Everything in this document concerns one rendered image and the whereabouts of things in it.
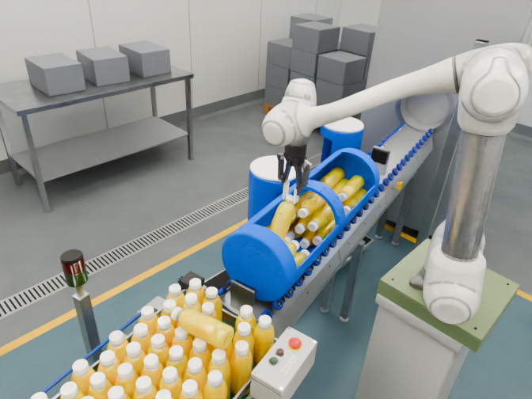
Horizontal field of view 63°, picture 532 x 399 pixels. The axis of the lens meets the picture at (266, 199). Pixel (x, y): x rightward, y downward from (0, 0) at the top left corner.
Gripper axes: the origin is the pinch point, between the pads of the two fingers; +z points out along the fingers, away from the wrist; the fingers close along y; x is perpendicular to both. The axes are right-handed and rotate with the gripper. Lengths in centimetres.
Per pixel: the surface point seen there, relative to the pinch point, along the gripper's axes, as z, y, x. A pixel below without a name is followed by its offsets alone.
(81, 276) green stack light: 10, 33, 67
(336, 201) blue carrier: 10.5, -9.8, -20.8
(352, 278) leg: 92, -8, -74
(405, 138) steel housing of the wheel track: 37, 3, -167
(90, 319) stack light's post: 30, 34, 66
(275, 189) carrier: 32, 32, -44
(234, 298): 31.6, 3.3, 29.2
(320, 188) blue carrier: 6.6, -2.7, -19.6
